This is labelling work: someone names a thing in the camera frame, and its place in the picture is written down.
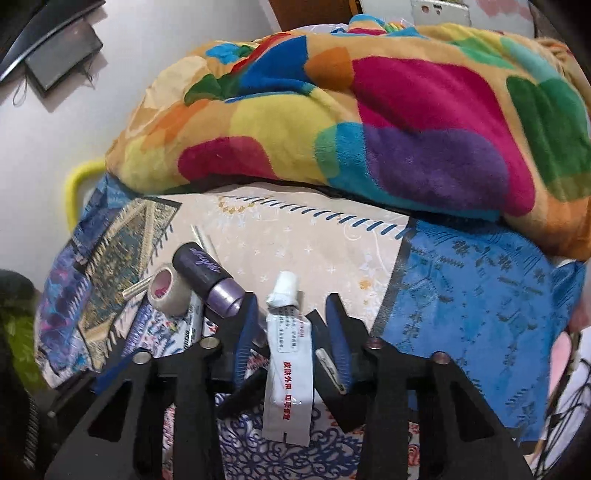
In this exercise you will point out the brown wooden door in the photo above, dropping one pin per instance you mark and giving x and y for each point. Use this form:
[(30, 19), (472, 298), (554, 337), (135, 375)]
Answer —
[(314, 11)]

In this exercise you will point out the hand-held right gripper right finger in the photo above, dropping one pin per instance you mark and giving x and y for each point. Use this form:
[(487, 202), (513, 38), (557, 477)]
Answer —
[(339, 344)]

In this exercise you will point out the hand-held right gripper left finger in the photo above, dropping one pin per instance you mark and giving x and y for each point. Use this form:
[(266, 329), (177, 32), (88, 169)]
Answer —
[(244, 334)]

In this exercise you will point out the colourful fleece blanket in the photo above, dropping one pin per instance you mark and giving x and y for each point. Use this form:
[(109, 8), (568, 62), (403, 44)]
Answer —
[(369, 115)]

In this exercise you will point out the dark purple bottle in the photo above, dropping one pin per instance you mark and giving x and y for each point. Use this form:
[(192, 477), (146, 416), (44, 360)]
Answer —
[(203, 272)]

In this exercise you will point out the black curved monitor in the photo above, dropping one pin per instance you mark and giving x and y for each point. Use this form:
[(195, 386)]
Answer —
[(41, 27)]

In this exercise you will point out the patterned patchwork bedsheet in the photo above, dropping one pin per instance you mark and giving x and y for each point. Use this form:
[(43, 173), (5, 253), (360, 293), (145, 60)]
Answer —
[(300, 240)]

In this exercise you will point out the white tape roll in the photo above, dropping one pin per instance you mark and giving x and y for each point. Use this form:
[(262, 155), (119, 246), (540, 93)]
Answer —
[(168, 304)]

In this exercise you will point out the wardrobe with pink hearts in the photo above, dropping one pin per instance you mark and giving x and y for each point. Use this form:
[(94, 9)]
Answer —
[(503, 23)]

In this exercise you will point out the white disposable razor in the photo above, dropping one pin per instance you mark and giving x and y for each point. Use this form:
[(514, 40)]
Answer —
[(325, 362)]

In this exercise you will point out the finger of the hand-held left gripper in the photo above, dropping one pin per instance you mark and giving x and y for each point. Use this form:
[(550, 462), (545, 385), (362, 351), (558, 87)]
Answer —
[(117, 369)]

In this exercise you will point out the white ointment tube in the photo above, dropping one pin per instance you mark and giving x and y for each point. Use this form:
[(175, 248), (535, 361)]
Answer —
[(288, 369)]

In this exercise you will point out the pink fuzzy cloth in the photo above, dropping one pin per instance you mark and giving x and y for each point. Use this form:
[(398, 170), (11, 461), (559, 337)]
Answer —
[(563, 360)]

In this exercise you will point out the white box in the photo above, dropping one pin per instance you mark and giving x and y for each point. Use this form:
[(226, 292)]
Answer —
[(441, 11)]

